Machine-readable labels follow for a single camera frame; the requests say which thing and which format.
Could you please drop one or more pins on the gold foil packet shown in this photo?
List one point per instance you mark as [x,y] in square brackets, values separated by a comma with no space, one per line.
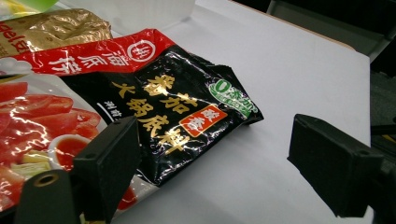
[56,31]

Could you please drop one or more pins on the black and red sauce packet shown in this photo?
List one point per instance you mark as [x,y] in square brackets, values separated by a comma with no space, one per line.
[174,102]

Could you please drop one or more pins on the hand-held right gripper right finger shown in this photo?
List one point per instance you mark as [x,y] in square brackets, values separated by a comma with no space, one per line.
[333,168]

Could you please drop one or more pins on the green and white packet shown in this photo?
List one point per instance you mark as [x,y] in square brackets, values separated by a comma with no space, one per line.
[37,3]

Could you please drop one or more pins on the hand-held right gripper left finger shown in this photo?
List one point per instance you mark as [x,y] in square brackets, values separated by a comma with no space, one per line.
[102,168]

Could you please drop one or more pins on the white table cover sheet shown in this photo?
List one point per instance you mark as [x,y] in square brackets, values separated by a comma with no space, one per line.
[280,77]

